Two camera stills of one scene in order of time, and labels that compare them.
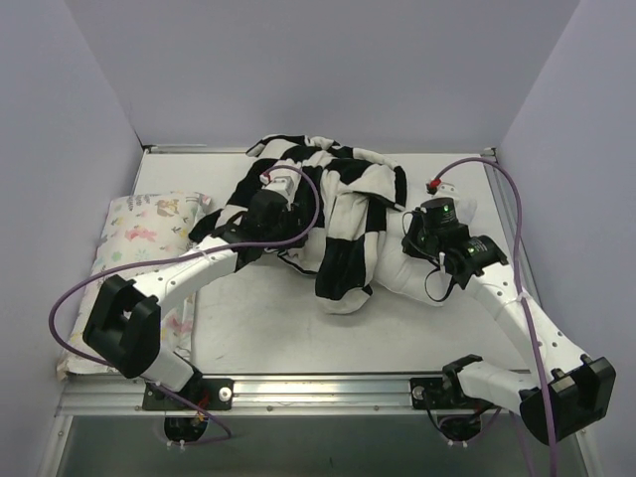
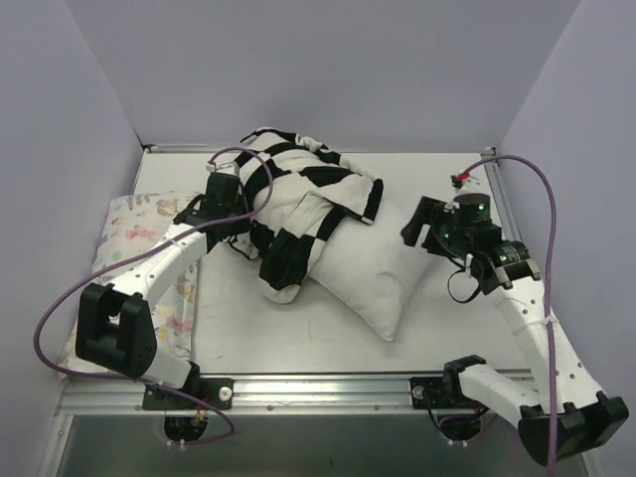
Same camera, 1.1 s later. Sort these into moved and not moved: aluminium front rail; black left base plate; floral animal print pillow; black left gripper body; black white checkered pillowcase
Moved: black white checkered pillowcase; black left gripper body
Not moved: black left base plate; floral animal print pillow; aluminium front rail
